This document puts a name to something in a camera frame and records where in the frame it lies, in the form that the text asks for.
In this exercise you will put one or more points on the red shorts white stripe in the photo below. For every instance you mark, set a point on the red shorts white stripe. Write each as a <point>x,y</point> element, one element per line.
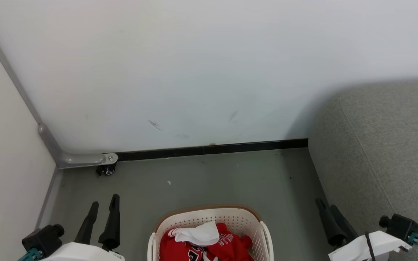
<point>230,246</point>

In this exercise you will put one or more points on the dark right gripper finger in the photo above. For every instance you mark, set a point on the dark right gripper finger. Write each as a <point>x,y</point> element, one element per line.
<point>330,224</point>
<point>345,223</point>

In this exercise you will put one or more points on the teal left camera connector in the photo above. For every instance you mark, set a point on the teal left camera connector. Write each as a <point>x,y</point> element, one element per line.
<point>31,255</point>

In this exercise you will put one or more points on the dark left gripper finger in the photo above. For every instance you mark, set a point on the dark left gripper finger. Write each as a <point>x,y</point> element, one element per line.
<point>86,226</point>
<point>112,224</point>

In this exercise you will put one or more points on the grey fabric sofa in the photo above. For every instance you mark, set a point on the grey fabric sofa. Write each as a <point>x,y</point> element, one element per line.
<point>386,152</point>

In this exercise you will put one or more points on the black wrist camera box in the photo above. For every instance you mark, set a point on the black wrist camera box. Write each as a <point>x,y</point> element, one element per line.
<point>44,238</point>
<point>401,224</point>

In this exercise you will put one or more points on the black caster wheel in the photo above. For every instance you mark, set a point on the black caster wheel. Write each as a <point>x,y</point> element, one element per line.
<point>107,169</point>

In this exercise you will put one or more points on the grey metal partition foot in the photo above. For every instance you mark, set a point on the grey metal partition foot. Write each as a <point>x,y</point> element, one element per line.
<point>74,158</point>

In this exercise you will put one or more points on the black baseboard strip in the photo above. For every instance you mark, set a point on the black baseboard strip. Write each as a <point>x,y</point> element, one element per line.
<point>212,149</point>

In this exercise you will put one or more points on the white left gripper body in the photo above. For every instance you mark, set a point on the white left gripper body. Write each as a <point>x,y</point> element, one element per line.
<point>82,253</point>

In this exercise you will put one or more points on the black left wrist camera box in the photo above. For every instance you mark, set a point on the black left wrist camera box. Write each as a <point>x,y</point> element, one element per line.
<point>44,238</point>

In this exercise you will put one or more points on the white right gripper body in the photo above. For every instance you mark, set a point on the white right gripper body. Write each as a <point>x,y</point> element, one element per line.
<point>383,244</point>

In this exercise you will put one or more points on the white garment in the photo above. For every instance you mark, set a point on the white garment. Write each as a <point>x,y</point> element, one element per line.
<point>198,233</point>

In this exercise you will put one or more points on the white perforated laundry basket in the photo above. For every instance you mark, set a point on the white perforated laundry basket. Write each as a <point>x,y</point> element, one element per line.
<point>238,219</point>

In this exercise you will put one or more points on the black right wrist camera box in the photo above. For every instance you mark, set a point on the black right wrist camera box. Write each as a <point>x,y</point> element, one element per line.
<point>401,224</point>

